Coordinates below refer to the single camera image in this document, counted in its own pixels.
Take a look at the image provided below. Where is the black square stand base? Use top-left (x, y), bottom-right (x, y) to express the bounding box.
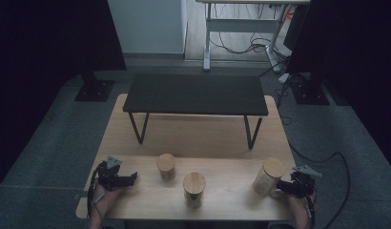
top-left (290, 72), bottom-right (331, 106)
top-left (73, 70), bottom-right (116, 103)

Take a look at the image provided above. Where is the dark curtain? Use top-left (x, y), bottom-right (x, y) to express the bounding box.
top-left (284, 0), bottom-right (391, 176)
top-left (0, 0), bottom-right (128, 192)

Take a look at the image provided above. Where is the person's left hand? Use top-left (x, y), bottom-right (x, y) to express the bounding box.
top-left (93, 183), bottom-right (129, 212)

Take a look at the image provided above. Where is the grain-filled glass jar wooden lid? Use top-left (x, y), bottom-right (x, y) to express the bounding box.
top-left (252, 156), bottom-right (287, 197)

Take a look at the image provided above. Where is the short glass jar wooden lid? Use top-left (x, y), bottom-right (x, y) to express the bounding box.
top-left (155, 153), bottom-right (177, 182)

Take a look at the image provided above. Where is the tall glass jar wooden lid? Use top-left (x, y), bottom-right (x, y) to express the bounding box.
top-left (182, 172), bottom-right (208, 210)

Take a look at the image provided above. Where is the thin black floor cable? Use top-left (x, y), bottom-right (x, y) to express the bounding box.
top-left (257, 59), bottom-right (294, 126)

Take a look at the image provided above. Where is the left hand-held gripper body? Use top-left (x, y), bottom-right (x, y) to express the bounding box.
top-left (96, 155), bottom-right (123, 192)

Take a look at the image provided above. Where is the hand-held gripper cable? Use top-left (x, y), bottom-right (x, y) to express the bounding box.
top-left (86, 161), bottom-right (106, 225)
top-left (304, 190), bottom-right (318, 229)

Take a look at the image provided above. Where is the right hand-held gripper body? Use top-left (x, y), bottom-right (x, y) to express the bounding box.
top-left (290, 164), bottom-right (323, 198)

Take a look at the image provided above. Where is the white metal-framed desk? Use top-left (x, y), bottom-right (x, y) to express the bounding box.
top-left (195, 0), bottom-right (312, 73)

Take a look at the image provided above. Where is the right hand-held gripper cable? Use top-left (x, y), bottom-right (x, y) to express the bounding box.
top-left (304, 190), bottom-right (318, 229)

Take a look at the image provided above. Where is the left hand-held gripper cable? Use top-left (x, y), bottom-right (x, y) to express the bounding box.
top-left (86, 161), bottom-right (106, 225)

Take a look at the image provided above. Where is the tangle of black cables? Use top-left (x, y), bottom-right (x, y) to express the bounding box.
top-left (212, 3), bottom-right (292, 55)

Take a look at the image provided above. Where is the black metal-legged shelf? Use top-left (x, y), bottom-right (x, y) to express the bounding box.
top-left (122, 73), bottom-right (270, 151)

